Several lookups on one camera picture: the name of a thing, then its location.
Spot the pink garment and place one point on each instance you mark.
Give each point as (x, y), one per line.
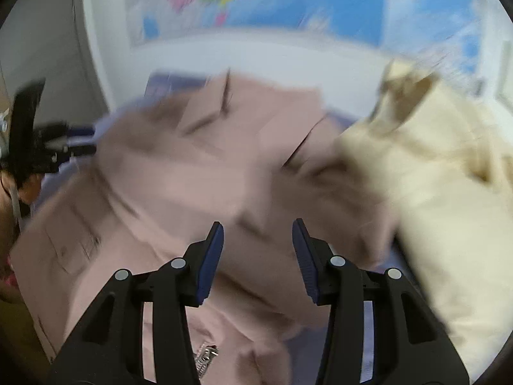
(180, 168)

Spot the colourful wall map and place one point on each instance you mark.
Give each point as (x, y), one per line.
(340, 0)

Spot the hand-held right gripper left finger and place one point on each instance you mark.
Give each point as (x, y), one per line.
(208, 264)

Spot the grey door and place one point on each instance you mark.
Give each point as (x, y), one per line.
(44, 40)

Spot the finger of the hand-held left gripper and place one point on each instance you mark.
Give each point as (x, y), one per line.
(68, 153)
(60, 131)

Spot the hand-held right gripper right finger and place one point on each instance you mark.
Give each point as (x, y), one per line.
(306, 264)

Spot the person's left hand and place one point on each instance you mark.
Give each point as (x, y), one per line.
(29, 190)

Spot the cream cloth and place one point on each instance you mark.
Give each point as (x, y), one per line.
(441, 208)

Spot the purple plaid bed sheet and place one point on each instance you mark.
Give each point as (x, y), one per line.
(172, 84)

